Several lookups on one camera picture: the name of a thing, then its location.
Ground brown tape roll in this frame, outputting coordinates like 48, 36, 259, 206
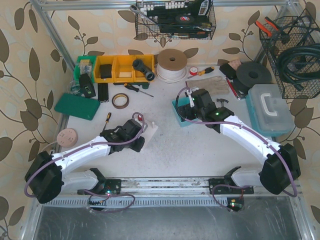
111, 93, 130, 110

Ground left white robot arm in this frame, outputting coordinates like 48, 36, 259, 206
24, 112, 148, 204

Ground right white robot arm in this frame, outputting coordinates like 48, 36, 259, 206
174, 87, 301, 198

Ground blue plastic tray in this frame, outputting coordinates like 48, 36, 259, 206
171, 97, 200, 128

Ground small claw hammer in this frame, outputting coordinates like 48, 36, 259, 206
216, 98, 229, 107

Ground beige work glove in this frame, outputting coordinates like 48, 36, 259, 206
186, 76, 230, 96

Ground red white tape roll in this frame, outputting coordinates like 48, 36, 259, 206
189, 66, 198, 76

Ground black sanding block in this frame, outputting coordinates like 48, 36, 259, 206
219, 59, 242, 80

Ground black ribbed bar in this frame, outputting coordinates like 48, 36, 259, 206
97, 83, 109, 103

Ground black pipe fitting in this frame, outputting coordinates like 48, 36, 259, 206
132, 59, 155, 82

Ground green plastic case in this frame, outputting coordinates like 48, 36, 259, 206
54, 93, 100, 121

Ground round sanding disc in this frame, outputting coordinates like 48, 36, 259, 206
56, 128, 78, 148

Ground black rubber disc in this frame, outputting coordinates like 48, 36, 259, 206
233, 61, 272, 94

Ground black battery charger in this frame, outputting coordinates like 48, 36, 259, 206
78, 73, 96, 98

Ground black block in bin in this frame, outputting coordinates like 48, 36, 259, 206
99, 64, 112, 79

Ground yellow parts bin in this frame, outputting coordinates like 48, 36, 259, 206
93, 54, 155, 84

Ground translucent teal storage box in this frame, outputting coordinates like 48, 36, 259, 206
245, 84, 295, 137

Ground green parts bin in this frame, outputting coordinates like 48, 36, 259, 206
73, 56, 97, 82

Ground white peg base plate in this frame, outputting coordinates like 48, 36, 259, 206
140, 120, 159, 151

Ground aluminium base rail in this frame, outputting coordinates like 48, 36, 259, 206
32, 176, 303, 208

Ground white cable spool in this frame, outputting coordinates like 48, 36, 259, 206
156, 48, 188, 84

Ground red handled tool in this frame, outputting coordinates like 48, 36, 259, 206
225, 77, 246, 100

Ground top wire basket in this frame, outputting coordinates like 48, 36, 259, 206
129, 0, 216, 42

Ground wire basket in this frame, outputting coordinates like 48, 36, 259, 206
259, 15, 320, 99
129, 0, 216, 42

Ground orange handled pliers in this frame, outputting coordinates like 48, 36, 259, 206
254, 16, 280, 38

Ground coiled black hose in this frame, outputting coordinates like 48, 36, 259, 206
276, 14, 320, 86

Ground right wire basket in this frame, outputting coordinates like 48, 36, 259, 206
259, 15, 320, 99

